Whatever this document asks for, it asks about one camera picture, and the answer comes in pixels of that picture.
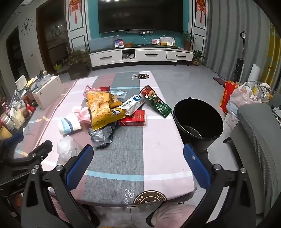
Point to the blue display box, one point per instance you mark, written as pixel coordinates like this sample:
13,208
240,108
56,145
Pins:
118,43

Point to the clear plastic organizer box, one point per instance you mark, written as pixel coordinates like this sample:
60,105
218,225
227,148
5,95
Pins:
42,79

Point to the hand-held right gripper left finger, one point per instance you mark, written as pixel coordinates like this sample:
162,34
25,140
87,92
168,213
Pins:
79,166

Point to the small potted floor plant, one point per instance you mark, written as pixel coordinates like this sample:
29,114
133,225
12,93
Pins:
197,58

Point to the group of bottles and jars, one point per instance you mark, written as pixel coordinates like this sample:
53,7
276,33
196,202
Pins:
13,116

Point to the white plastic bag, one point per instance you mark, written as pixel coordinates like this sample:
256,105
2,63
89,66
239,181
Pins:
241,97

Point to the red cigarette box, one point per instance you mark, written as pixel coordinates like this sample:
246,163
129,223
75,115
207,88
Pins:
134,120

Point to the red snack wrapper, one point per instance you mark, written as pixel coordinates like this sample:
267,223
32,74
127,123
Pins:
105,88

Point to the white crumpled tissue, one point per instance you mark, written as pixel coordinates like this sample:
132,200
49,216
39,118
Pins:
68,148

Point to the small white clock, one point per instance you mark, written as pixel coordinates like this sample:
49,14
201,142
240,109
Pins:
170,43

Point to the white cabinet box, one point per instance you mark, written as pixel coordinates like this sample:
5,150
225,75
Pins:
47,93

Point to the white television cabinet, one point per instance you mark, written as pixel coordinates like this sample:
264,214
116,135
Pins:
149,54

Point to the green bowl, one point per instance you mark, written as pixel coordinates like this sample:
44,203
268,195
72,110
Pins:
57,66

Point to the grey plastic bag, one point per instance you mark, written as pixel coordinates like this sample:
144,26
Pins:
102,136

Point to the clear plastic bag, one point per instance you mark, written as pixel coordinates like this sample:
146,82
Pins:
119,93

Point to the green snack bag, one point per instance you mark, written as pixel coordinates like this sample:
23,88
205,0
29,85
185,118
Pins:
157,103

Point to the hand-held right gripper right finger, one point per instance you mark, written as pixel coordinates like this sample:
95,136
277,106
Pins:
197,166

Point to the upright vacuum cleaner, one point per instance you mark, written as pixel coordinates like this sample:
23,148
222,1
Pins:
240,62

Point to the red knot decoration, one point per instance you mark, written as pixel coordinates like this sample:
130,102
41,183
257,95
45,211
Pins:
74,8
200,8

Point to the large black television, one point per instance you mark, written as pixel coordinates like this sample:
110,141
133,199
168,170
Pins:
140,15

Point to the pink plastic bag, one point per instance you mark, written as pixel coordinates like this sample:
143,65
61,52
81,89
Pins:
84,115

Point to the red picture frame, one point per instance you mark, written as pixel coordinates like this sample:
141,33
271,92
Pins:
155,41

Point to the dark flat board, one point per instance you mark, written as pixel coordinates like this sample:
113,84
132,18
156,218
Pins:
219,80

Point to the black white patterned bag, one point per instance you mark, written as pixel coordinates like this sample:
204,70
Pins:
264,92

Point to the yellow snack bag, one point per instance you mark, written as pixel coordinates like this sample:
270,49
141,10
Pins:
101,114

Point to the black bucket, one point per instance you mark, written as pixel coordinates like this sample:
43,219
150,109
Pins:
186,114

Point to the potted plant in orange pot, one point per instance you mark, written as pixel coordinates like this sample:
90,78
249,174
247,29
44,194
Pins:
188,40

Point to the pink fleece trousers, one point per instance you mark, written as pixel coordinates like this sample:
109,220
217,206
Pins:
175,216

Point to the grey translucent box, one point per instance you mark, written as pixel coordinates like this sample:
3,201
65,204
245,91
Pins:
101,43

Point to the grey chair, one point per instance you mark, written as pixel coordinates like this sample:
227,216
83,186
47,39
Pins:
256,136

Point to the deer wall clock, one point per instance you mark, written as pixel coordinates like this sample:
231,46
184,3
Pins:
26,25

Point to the black planter stand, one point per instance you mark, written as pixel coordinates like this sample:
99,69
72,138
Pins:
79,72

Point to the bushy green plants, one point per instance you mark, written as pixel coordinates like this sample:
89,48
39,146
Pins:
76,57

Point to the yellow patterned curtain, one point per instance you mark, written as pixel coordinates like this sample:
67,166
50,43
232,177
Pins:
274,54

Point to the grey curtain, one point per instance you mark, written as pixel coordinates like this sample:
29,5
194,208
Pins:
230,32

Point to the white paper box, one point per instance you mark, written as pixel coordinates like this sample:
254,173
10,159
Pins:
21,82

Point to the dark wooden display cabinet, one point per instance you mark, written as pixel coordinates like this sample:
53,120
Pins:
52,37

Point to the orange shopping bag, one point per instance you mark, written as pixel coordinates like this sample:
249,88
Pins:
226,96

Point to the white medicine box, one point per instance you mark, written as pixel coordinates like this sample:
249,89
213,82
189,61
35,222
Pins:
132,105

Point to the blue face mask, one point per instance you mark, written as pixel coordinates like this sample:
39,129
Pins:
67,126

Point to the red toy figure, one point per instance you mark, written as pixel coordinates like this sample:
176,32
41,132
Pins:
29,107

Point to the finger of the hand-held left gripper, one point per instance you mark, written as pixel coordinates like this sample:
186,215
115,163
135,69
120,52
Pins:
41,151
12,139

